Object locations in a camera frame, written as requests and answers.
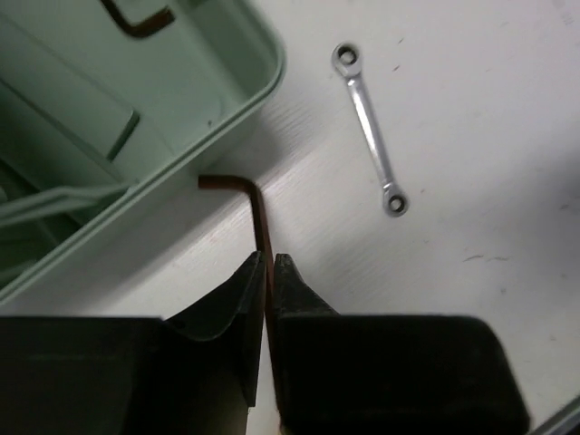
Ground long dark red hex key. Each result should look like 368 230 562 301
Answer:
198 174 280 413

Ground short dark red hex key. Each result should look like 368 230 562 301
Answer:
100 0 176 39

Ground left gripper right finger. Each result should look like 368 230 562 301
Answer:
273 254 530 434

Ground green toolbox with clear lid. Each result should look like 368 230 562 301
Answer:
1 1 285 300

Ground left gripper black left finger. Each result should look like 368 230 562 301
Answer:
1 252 266 434

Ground small silver wrench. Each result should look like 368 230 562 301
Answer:
331 42 410 218

